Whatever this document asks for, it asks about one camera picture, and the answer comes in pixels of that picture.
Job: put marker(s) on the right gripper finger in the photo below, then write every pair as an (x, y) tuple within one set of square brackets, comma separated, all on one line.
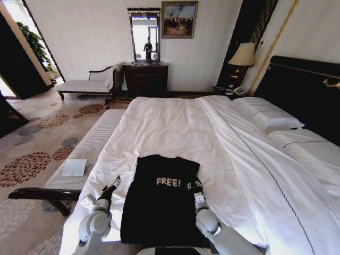
[(189, 185), (199, 184)]

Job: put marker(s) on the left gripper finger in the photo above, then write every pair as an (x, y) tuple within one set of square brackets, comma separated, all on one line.
[(118, 181), (104, 189)]

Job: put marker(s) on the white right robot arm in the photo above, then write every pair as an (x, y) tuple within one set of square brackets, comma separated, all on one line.
[(208, 219)]

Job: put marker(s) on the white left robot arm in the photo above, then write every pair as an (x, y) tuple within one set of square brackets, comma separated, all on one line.
[(93, 220)]

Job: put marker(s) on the white flat box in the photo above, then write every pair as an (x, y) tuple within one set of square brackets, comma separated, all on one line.
[(74, 167)]

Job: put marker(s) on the black T-shirt with FREE print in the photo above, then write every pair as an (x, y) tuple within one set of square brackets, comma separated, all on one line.
[(156, 207)]

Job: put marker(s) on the white upholstered dark wood bench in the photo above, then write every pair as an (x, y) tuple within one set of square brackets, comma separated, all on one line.
[(87, 148)]

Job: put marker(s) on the white duvet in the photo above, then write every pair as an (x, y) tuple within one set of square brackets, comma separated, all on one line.
[(186, 132)]

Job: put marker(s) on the dark nightstand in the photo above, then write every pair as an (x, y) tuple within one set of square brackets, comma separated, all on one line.
[(221, 90)]

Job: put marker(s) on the white pillow with dark piping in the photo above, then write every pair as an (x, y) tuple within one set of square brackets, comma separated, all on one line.
[(268, 112), (305, 148)]

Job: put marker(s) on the white chaise longue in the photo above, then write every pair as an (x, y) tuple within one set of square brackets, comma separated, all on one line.
[(87, 85)]

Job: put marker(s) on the pale desk telephone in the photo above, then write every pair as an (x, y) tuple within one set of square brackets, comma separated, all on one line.
[(239, 90)]

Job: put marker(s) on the dark wooden dresser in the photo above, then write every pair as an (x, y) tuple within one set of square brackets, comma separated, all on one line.
[(145, 78)]

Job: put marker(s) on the black headboard with gold ornament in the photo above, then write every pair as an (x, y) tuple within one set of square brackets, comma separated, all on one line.
[(300, 93)]

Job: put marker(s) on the table lamp with cream shade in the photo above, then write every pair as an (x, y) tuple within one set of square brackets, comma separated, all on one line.
[(242, 54)]

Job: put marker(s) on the dark framed upright mirror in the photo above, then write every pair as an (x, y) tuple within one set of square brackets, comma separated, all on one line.
[(146, 34)]

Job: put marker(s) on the dark wooden door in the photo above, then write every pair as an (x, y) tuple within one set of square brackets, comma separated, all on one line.
[(18, 61)]

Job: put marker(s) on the green leafy plant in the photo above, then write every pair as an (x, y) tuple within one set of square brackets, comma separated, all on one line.
[(34, 45)]

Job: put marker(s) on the gold framed painting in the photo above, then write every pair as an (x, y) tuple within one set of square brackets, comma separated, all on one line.
[(179, 20)]

